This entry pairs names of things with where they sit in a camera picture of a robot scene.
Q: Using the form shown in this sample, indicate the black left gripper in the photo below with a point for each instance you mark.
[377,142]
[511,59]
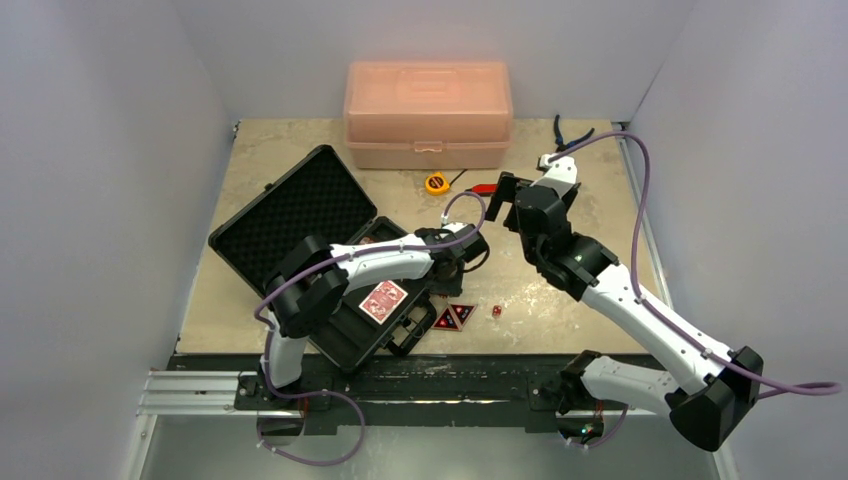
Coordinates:
[450,289]

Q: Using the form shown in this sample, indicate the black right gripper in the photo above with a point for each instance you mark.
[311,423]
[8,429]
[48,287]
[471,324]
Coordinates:
[505,198]

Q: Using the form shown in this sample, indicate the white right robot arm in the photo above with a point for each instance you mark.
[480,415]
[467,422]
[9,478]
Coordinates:
[629,311]

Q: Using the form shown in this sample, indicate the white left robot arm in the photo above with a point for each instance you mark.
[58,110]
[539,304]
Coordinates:
[310,283]

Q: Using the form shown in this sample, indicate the black poker set case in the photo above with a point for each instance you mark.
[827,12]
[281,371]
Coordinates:
[319,195]

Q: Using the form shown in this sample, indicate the red utility knife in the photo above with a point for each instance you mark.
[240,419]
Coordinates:
[483,190]

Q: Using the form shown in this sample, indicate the triangular all-in button right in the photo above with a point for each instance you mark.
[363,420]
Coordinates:
[462,313]

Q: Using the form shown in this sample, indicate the triangular all-in button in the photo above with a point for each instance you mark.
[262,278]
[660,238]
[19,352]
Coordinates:
[462,313]
[447,320]

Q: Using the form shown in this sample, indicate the triangular all-in button left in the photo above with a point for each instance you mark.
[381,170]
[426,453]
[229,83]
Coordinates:
[447,320]

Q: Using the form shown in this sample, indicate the red card deck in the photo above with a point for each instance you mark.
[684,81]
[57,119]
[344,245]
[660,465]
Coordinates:
[382,301]

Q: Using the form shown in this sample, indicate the yellow tape measure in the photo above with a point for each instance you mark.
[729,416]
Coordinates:
[438,184]

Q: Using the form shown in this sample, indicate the orange plastic toolbox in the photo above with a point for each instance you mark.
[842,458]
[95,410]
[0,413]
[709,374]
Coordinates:
[428,115]

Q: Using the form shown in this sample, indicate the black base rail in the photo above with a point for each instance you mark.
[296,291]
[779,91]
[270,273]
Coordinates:
[538,393]

